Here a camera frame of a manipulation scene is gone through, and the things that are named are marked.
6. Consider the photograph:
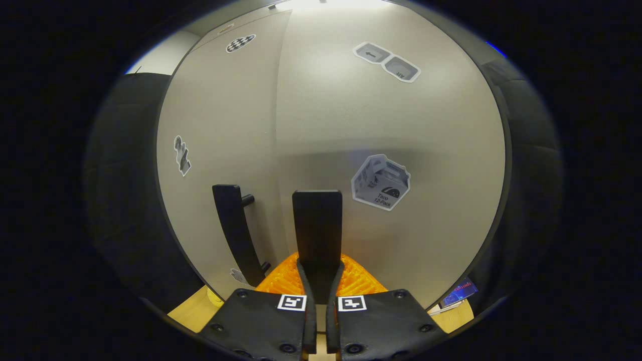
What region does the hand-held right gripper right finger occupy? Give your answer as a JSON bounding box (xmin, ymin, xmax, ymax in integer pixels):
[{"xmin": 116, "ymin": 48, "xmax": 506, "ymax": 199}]
[{"xmin": 326, "ymin": 252, "xmax": 448, "ymax": 361}]

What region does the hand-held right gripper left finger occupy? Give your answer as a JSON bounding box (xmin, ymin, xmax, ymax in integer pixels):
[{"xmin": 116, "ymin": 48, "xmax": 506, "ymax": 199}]
[{"xmin": 201, "ymin": 252, "xmax": 317, "ymax": 361}]

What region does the black door handle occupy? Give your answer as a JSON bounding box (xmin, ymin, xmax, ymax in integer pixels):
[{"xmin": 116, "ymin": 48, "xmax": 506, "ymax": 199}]
[
  {"xmin": 292, "ymin": 190, "xmax": 343, "ymax": 304},
  {"xmin": 212, "ymin": 184, "xmax": 271, "ymax": 287}
]

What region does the beige shoe cabinet door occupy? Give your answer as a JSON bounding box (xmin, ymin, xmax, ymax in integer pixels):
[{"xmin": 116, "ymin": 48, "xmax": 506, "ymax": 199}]
[
  {"xmin": 156, "ymin": 10, "xmax": 294, "ymax": 301},
  {"xmin": 275, "ymin": 0, "xmax": 507, "ymax": 309}
]

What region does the beige cabinet drawer front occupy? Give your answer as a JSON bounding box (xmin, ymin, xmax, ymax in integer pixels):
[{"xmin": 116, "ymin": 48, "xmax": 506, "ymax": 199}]
[{"xmin": 188, "ymin": 4, "xmax": 294, "ymax": 50}]

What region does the white book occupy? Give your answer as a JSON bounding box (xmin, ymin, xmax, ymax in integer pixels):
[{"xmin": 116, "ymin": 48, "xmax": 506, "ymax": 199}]
[{"xmin": 426, "ymin": 300, "xmax": 464, "ymax": 316}]

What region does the blue book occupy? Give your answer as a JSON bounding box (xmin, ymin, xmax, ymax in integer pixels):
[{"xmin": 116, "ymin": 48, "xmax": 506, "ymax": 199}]
[{"xmin": 440, "ymin": 277, "xmax": 478, "ymax": 307}]

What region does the black backdrop cloth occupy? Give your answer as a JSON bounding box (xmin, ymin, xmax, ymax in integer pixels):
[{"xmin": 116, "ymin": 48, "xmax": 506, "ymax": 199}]
[
  {"xmin": 83, "ymin": 73, "xmax": 206, "ymax": 311},
  {"xmin": 494, "ymin": 60, "xmax": 565, "ymax": 301}
]

